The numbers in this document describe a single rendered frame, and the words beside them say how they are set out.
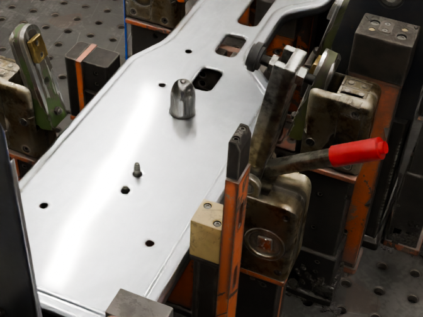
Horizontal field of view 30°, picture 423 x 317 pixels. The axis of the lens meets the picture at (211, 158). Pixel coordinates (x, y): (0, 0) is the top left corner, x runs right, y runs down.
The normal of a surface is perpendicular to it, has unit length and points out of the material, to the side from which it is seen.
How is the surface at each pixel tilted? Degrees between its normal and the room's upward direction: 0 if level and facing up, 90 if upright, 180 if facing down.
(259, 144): 90
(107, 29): 0
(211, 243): 90
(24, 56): 90
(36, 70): 78
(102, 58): 0
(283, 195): 0
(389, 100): 90
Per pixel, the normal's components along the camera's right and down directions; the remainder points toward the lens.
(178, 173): 0.04, -0.73
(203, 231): -0.39, 0.62
